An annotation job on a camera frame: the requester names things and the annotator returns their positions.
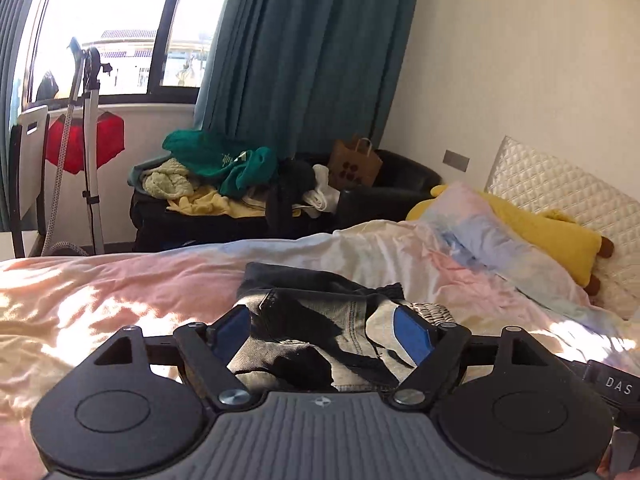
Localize brown paper bag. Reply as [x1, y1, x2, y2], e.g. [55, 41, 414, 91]
[327, 136, 384, 190]

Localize white quilted headboard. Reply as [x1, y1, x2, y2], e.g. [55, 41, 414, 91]
[485, 135, 640, 322]

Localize white garment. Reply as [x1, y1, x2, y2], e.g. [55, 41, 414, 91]
[302, 164, 344, 214]

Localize yellow plush toy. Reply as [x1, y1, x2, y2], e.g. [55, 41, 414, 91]
[406, 184, 617, 297]

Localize dark grey denim pants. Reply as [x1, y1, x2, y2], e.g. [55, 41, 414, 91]
[234, 261, 457, 394]

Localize black garment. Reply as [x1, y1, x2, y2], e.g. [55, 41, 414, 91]
[265, 157, 322, 231]

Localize black-framed window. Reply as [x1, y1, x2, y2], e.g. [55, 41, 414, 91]
[15, 0, 242, 107]

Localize red cloth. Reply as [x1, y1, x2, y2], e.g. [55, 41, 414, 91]
[44, 110, 126, 176]

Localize green garment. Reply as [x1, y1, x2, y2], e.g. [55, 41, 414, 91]
[162, 129, 279, 199]

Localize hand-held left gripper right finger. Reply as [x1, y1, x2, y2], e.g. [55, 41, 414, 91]
[391, 301, 547, 410]

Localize yellow garment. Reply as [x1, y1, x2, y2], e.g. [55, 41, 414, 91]
[166, 185, 302, 221]

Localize cream knit garment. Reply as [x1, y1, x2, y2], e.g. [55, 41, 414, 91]
[140, 157, 196, 201]

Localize black sofa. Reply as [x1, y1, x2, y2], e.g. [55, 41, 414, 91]
[129, 149, 444, 254]

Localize garment steamer stand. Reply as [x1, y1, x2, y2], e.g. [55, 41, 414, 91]
[40, 36, 114, 259]

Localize teal curtain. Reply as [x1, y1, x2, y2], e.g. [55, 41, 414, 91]
[0, 0, 51, 233]
[192, 0, 427, 162]

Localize dark hanging cloth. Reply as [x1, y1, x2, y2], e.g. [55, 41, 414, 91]
[36, 71, 61, 102]

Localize white-backed chair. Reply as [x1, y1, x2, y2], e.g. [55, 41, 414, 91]
[9, 105, 51, 259]

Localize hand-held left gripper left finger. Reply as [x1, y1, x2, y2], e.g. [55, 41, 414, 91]
[94, 304, 255, 410]

